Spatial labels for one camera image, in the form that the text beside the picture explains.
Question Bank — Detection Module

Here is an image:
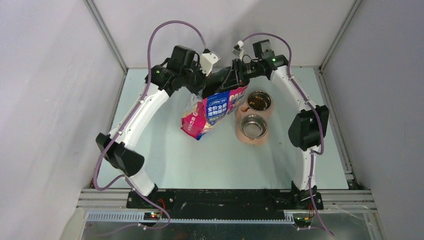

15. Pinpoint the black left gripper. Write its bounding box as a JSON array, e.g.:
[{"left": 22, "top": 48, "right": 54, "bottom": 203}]
[{"left": 180, "top": 60, "right": 211, "bottom": 96}]

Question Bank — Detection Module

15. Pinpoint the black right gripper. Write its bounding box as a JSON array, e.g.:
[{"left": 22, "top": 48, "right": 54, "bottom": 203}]
[{"left": 222, "top": 58, "right": 263, "bottom": 91}]

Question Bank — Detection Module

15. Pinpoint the pet food bag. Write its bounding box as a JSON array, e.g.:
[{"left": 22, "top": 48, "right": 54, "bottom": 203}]
[{"left": 180, "top": 66, "right": 247, "bottom": 140}]

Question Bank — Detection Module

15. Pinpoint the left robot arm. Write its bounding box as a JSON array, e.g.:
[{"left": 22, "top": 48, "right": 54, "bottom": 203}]
[{"left": 93, "top": 45, "right": 219, "bottom": 208}]

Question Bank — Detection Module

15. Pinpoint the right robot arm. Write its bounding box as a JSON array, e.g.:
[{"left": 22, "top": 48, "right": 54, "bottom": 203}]
[{"left": 231, "top": 39, "right": 329, "bottom": 209}]

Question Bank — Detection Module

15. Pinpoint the brown kibble in bowls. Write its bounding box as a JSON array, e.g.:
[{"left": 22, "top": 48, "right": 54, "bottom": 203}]
[{"left": 247, "top": 94, "right": 271, "bottom": 111}]

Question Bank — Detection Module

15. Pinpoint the pink double bowl stand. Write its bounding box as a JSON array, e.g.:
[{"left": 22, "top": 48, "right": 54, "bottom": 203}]
[{"left": 235, "top": 90, "right": 275, "bottom": 146}]

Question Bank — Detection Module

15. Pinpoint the far steel bowl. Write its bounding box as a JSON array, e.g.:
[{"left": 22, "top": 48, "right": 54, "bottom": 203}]
[{"left": 246, "top": 90, "right": 273, "bottom": 112}]

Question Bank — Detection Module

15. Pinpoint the steel bowl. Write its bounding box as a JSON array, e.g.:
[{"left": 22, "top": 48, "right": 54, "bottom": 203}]
[
  {"left": 246, "top": 90, "right": 273, "bottom": 112},
  {"left": 240, "top": 114, "right": 268, "bottom": 139}
]

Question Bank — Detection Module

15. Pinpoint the near steel bowl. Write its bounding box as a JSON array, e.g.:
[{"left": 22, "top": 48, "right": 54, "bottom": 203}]
[{"left": 240, "top": 114, "right": 268, "bottom": 139}]

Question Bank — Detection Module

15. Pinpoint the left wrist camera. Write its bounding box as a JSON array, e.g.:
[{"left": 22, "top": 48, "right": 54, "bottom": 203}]
[{"left": 199, "top": 49, "right": 221, "bottom": 76}]

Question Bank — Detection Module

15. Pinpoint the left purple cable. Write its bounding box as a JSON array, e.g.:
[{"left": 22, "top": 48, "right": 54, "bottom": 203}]
[{"left": 92, "top": 20, "right": 210, "bottom": 231}]

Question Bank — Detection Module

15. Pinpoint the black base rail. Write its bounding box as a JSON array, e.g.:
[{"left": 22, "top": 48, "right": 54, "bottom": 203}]
[{"left": 126, "top": 188, "right": 324, "bottom": 221}]

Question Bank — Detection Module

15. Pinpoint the aluminium frame front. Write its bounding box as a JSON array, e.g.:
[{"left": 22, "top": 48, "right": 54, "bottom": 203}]
[{"left": 77, "top": 188, "right": 377, "bottom": 225}]

